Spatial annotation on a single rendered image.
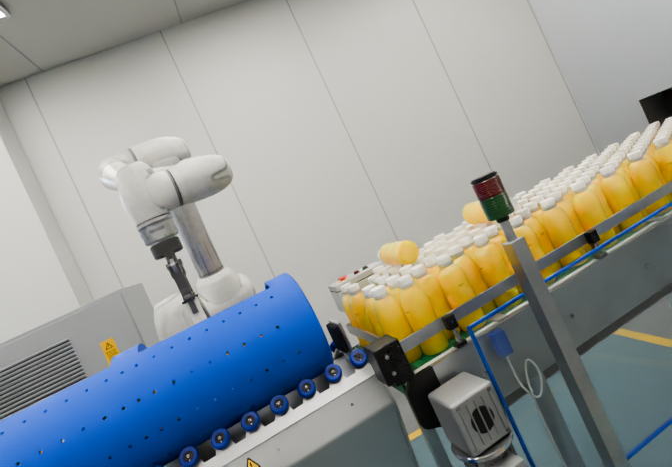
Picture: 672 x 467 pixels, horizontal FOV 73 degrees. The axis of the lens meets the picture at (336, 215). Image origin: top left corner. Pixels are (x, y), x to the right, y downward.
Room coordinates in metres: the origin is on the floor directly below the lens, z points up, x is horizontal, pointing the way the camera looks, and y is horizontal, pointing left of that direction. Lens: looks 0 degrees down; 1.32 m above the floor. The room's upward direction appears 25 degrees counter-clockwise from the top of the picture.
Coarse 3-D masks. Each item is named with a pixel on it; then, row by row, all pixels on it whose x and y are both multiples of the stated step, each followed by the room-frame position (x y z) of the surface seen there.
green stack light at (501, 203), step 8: (504, 192) 0.99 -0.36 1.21; (488, 200) 0.99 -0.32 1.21; (496, 200) 0.99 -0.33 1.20; (504, 200) 0.99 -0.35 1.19; (488, 208) 1.00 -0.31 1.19; (496, 208) 0.99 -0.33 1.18; (504, 208) 0.99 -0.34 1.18; (512, 208) 0.99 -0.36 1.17; (488, 216) 1.01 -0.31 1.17; (496, 216) 0.99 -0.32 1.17; (504, 216) 0.99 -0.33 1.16
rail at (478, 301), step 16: (656, 192) 1.35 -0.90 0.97; (624, 208) 1.31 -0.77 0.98; (640, 208) 1.33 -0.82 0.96; (608, 224) 1.29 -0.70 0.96; (576, 240) 1.25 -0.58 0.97; (544, 256) 1.22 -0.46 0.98; (560, 256) 1.23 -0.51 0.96; (496, 288) 1.16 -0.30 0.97; (464, 304) 1.13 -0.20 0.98; (480, 304) 1.14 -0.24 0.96; (416, 336) 1.09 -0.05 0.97; (432, 336) 1.10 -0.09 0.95
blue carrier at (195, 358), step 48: (288, 288) 1.14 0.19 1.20; (192, 336) 1.06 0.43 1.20; (240, 336) 1.06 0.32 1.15; (288, 336) 1.07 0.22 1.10; (96, 384) 1.00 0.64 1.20; (144, 384) 0.99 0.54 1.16; (192, 384) 1.00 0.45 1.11; (240, 384) 1.03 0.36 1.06; (288, 384) 1.09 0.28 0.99; (0, 432) 0.94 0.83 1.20; (48, 432) 0.93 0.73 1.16; (96, 432) 0.94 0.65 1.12; (144, 432) 0.96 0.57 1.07; (192, 432) 1.01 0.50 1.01
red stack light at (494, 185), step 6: (498, 174) 1.01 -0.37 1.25; (486, 180) 0.99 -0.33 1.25; (492, 180) 0.99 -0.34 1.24; (498, 180) 0.99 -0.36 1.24; (474, 186) 1.01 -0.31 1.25; (480, 186) 0.99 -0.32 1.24; (486, 186) 0.99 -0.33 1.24; (492, 186) 0.99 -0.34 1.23; (498, 186) 0.99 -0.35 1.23; (474, 192) 1.02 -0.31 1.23; (480, 192) 1.00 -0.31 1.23; (486, 192) 0.99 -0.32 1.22; (492, 192) 0.99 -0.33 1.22; (498, 192) 0.99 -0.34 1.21; (480, 198) 1.01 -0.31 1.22; (486, 198) 0.99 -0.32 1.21
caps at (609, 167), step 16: (656, 128) 1.76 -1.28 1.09; (624, 144) 1.68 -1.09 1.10; (640, 144) 1.50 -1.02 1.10; (656, 144) 1.44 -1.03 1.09; (592, 160) 1.70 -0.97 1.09; (608, 160) 1.48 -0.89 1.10; (560, 176) 1.61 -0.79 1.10; (576, 176) 1.50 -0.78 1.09; (592, 176) 1.42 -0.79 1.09; (528, 192) 1.59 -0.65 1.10; (544, 192) 1.45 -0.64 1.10; (560, 192) 1.39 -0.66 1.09; (528, 208) 1.30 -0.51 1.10; (464, 224) 1.58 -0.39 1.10; (480, 224) 1.39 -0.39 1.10; (496, 224) 1.31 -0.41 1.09; (512, 224) 1.25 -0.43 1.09; (448, 240) 1.37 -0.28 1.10; (464, 240) 1.27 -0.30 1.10; (480, 240) 1.20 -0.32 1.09
